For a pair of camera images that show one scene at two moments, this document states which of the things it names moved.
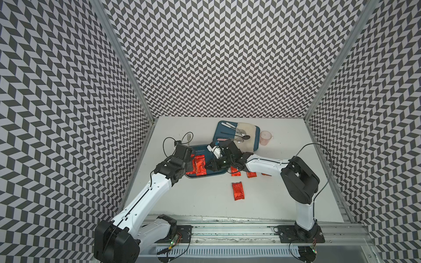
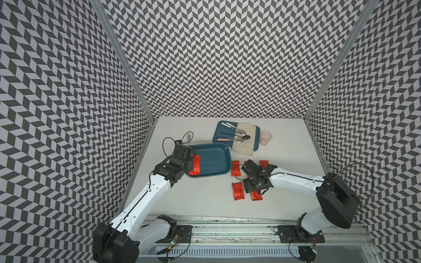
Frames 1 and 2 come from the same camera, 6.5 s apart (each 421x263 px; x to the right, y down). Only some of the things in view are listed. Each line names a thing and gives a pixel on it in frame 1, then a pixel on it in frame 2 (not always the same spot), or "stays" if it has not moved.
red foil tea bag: [233, 170] stays
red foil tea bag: [196, 165] stays
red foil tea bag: [199, 165] to [256, 195]
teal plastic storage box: [202, 149] stays
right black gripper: [215, 165] to [248, 187]
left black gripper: [190, 159] stays
